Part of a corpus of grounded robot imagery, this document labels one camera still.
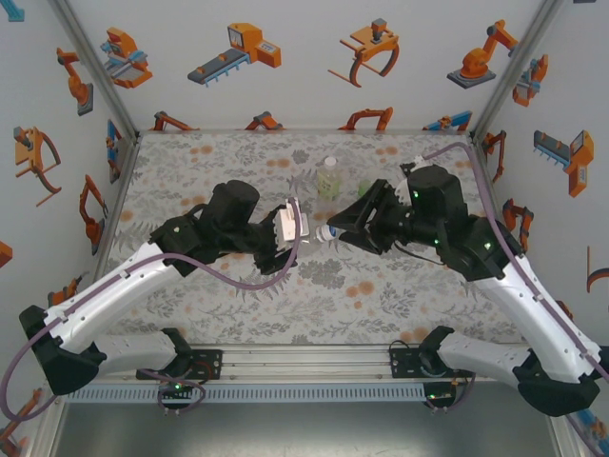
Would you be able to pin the small green-tinted plastic cup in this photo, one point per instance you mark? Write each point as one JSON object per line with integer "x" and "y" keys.
{"x": 364, "y": 186}

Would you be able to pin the clear bottle yellow green label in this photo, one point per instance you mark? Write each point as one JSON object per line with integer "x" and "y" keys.
{"x": 329, "y": 188}

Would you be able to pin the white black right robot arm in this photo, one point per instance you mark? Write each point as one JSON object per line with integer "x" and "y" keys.
{"x": 537, "y": 314}

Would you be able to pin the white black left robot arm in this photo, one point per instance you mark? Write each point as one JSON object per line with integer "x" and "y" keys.
{"x": 109, "y": 295}

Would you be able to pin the grey floral table cloth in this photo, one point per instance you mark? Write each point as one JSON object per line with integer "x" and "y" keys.
{"x": 285, "y": 143}

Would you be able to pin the small circuit board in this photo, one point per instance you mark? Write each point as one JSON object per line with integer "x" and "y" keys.
{"x": 438, "y": 396}
{"x": 175, "y": 388}

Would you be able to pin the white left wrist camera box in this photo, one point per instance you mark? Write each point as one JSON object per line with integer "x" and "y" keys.
{"x": 291, "y": 226}

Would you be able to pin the aluminium table side rail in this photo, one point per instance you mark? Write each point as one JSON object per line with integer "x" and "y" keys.
{"x": 118, "y": 190}
{"x": 492, "y": 190}

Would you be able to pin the thin aluminium rear rail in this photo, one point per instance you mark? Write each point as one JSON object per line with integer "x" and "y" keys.
{"x": 304, "y": 130}

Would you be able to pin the wide aluminium mounting rail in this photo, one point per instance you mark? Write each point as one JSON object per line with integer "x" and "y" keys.
{"x": 304, "y": 364}

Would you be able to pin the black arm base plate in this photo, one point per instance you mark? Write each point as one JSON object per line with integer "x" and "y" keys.
{"x": 214, "y": 364}
{"x": 398, "y": 362}

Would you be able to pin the aluminium frame post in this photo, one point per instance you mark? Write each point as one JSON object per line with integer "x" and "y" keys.
{"x": 97, "y": 71}
{"x": 513, "y": 71}

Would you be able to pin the aluminium frame leg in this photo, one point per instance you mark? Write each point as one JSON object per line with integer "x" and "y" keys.
{"x": 567, "y": 440}
{"x": 46, "y": 423}

